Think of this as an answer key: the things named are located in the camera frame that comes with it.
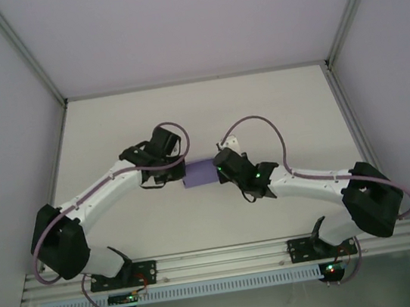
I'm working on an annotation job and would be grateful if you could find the purple paper box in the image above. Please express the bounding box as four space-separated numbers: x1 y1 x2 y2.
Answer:
179 157 221 191

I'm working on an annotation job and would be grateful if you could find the circuit board with green light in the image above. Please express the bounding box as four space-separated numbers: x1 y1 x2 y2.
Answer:
106 289 152 307
318 259 354 284

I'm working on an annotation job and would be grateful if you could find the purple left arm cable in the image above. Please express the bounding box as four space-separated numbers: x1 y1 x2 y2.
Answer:
14 118 216 307

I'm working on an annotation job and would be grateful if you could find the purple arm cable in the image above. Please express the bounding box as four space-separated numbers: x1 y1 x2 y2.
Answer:
14 118 216 307
212 93 410 299

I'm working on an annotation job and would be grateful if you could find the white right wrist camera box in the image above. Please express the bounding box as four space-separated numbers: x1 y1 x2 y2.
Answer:
217 135 243 157

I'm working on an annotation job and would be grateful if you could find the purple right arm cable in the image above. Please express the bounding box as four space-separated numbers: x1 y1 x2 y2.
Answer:
212 93 410 299

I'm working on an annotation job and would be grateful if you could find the aluminium mounting rail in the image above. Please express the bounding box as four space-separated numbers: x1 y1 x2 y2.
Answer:
17 218 410 303

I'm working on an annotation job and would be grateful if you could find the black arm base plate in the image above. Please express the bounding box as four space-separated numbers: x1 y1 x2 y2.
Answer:
87 258 160 293
285 230 359 265

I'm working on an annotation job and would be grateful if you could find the aluminium table side rail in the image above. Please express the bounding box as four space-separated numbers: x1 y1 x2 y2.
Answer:
11 102 92 274
325 58 405 228

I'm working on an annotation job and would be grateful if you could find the slotted light blue cable duct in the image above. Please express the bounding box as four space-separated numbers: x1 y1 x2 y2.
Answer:
37 263 323 307

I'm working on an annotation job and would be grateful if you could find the red wire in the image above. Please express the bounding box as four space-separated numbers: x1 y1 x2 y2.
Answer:
134 271 151 290
334 242 353 262

